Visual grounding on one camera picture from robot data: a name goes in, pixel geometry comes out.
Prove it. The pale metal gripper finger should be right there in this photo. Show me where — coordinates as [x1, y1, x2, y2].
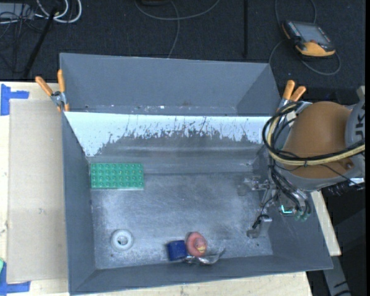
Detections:
[245, 215, 273, 239]
[236, 177, 273, 196]

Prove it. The clear crumpled plastic piece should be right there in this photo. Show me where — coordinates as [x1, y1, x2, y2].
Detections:
[183, 247, 226, 266]

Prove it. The red round toy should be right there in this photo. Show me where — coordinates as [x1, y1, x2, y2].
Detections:
[184, 231, 208, 257]

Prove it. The grey metal bin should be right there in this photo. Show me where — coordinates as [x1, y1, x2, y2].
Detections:
[59, 52, 334, 295]

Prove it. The blue block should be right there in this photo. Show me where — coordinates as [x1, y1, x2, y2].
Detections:
[166, 240, 188, 261]

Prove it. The green studded flat block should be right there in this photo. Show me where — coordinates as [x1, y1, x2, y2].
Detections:
[89, 162, 145, 191]

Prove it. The brown cardboard board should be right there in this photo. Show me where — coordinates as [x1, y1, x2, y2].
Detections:
[6, 99, 70, 285]

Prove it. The clear round glass ring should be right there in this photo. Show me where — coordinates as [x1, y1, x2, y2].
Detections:
[110, 228, 134, 252]

